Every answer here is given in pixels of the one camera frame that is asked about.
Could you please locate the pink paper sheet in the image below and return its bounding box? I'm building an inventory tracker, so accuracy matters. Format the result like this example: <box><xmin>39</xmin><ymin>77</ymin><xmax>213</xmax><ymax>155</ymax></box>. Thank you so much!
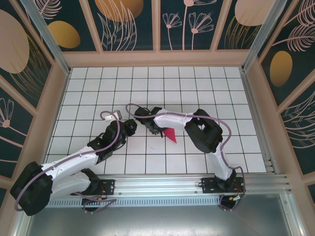
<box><xmin>162</xmin><ymin>127</ymin><xmax>178</xmax><ymax>144</ymax></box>

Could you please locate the grey sheet metal panel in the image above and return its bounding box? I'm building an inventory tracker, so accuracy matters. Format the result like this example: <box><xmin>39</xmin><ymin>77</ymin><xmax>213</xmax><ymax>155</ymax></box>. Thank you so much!
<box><xmin>23</xmin><ymin>206</ymin><xmax>293</xmax><ymax>236</ymax></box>

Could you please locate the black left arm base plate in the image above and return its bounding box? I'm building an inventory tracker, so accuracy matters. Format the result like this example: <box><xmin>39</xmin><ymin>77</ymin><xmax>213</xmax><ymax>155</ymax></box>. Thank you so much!
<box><xmin>71</xmin><ymin>178</ymin><xmax>116</xmax><ymax>196</ymax></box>

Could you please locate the long aluminium mounting rail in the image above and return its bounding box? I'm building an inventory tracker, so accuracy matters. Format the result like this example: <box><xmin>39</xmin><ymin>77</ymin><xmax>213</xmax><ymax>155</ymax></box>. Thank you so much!
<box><xmin>23</xmin><ymin>173</ymin><xmax>293</xmax><ymax>197</ymax></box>

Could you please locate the slotted grey cable duct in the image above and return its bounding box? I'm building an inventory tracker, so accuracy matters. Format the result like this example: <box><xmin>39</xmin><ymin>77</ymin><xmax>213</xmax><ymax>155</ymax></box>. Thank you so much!
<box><xmin>44</xmin><ymin>198</ymin><xmax>223</xmax><ymax>208</ymax></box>

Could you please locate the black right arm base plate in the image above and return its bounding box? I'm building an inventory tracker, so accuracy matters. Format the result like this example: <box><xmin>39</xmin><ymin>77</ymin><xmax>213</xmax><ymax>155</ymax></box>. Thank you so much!
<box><xmin>201</xmin><ymin>177</ymin><xmax>246</xmax><ymax>195</ymax></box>

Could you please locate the aluminium table side rail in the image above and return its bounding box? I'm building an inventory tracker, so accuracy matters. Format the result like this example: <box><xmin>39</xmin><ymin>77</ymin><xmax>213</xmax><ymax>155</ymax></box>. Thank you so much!
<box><xmin>240</xmin><ymin>68</ymin><xmax>280</xmax><ymax>176</ymax></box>

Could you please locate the aluminium frame post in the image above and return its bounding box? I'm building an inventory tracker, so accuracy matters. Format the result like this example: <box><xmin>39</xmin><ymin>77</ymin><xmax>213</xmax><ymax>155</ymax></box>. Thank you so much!
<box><xmin>242</xmin><ymin>0</ymin><xmax>281</xmax><ymax>72</ymax></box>
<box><xmin>19</xmin><ymin>0</ymin><xmax>72</xmax><ymax>76</ymax></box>

